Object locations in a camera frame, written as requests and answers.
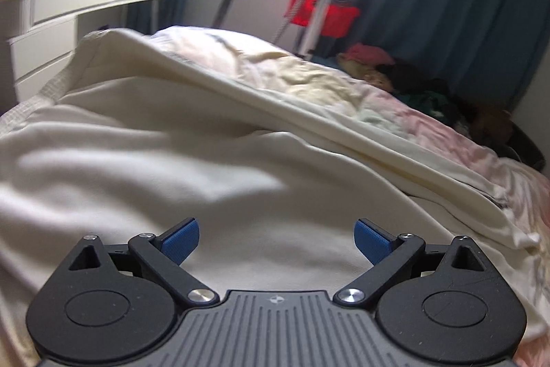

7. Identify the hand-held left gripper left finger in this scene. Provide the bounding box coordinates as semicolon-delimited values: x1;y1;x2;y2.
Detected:
68;217;221;306

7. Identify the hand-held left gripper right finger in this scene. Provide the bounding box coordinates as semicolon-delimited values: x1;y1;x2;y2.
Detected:
334;218;491;306

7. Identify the pile of dark clothes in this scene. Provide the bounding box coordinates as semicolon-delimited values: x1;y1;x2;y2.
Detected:
344;60;516;144

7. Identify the pink floral bed quilt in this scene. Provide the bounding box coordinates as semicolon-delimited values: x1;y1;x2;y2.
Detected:
157;25;550;367

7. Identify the pink cloth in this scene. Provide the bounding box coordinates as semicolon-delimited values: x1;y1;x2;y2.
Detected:
336;43;396;67

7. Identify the red bag on rack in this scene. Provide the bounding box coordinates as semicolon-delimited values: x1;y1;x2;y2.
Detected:
285;0;361;40

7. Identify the white metal stand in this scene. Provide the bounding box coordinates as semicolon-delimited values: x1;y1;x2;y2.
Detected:
298;0;341;60

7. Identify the white dressing table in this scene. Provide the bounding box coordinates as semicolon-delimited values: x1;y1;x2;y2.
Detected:
0;0;177;106

